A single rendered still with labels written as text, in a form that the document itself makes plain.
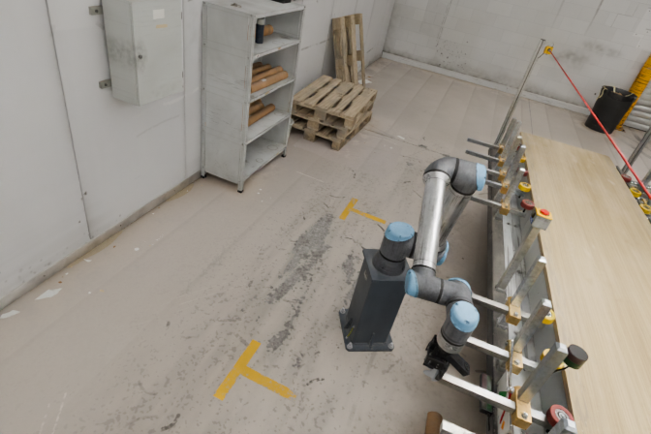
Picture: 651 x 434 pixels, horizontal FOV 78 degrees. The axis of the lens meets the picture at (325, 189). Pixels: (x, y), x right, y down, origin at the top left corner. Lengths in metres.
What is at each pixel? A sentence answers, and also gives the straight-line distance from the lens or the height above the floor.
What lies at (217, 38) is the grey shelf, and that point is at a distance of 3.39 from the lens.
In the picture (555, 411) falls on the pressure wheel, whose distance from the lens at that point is 1.78.
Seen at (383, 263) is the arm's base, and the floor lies 0.65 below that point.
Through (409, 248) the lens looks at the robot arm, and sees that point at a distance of 2.23.
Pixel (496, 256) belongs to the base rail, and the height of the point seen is 0.70.
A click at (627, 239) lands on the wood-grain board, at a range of 3.07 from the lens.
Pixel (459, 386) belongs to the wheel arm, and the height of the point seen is 0.86.
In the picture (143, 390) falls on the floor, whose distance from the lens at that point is 2.52.
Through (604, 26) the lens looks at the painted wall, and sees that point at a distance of 9.26.
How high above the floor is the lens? 2.15
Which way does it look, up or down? 32 degrees down
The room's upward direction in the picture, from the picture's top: 12 degrees clockwise
